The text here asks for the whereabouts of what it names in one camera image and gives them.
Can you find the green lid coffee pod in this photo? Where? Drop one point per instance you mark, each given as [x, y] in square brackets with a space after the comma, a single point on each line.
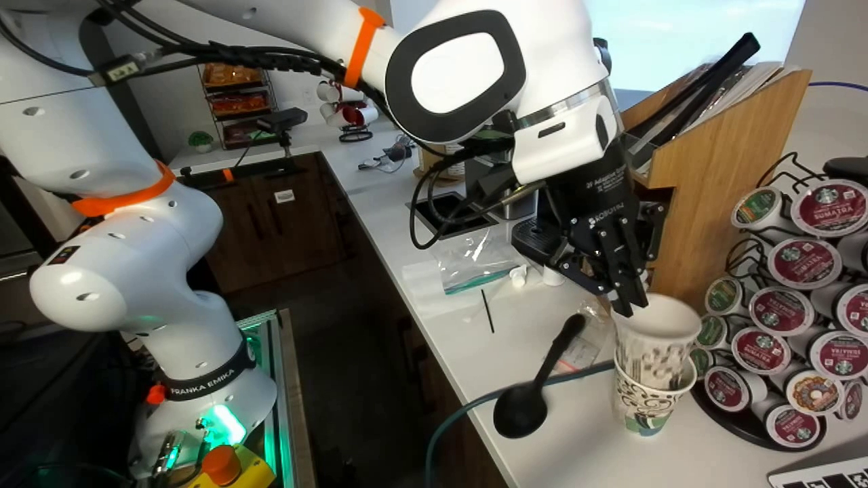
[726, 297]
[757, 207]
[715, 331]

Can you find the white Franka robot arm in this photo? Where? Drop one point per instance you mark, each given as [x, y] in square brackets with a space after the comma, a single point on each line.
[137, 261]

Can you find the wooden condiment organizer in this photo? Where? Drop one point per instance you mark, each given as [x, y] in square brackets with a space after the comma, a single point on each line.
[722, 199]

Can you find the black tongs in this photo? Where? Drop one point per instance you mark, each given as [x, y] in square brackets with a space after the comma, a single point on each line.
[705, 85]

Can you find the black plastic spoon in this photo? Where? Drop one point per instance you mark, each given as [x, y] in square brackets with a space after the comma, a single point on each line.
[522, 407]

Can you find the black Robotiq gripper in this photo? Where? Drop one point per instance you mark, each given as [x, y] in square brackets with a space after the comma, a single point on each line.
[598, 184]

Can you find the brown lid coffee pod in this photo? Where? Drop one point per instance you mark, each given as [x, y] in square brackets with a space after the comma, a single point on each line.
[814, 394]

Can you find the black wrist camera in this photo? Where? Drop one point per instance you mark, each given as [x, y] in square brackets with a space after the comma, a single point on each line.
[543, 244]

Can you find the grey laptop keyboard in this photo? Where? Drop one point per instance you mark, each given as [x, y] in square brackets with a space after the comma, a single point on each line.
[816, 472]

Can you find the yellow emergency stop button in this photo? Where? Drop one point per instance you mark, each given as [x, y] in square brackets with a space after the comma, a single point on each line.
[225, 466]

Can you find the red lid coffee pod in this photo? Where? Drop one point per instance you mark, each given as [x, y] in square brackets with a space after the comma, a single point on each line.
[854, 313]
[838, 355]
[793, 426]
[780, 310]
[831, 207]
[804, 264]
[726, 388]
[761, 351]

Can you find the dark wooden cabinet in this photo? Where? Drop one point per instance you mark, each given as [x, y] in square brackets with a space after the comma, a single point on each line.
[273, 217]

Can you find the black stir stick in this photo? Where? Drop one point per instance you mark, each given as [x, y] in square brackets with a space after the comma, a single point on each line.
[486, 313]

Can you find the clear plastic zip bag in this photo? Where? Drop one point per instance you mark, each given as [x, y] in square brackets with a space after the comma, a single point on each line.
[476, 267]

